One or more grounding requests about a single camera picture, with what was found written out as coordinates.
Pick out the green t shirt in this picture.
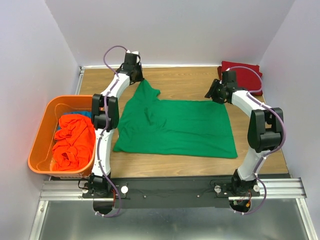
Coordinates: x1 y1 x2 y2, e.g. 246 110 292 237
113 80 238 159

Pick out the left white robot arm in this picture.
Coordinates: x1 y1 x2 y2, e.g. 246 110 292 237
88 50 144 198

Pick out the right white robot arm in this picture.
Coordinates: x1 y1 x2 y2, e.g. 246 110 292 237
205 69 286 196

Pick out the folded dark red t shirt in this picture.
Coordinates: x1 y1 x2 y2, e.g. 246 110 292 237
217 65 263 97

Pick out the blue t shirt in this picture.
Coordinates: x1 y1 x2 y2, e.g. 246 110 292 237
56 111 93 131

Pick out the orange t shirt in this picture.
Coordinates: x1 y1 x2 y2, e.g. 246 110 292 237
52 114 96 172

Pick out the orange plastic basket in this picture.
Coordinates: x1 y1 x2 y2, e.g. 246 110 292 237
28 95 95 178

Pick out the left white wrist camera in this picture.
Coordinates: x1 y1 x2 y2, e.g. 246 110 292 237
126 50 140 56

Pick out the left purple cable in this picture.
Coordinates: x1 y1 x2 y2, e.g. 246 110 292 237
94 45 130 219

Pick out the purple cable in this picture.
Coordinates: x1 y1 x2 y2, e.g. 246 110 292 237
94 45 130 219
226 66 286 216

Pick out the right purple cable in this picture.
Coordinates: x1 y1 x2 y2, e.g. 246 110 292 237
226 66 286 216

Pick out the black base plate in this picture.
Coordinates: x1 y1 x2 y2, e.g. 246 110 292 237
78 175 260 213

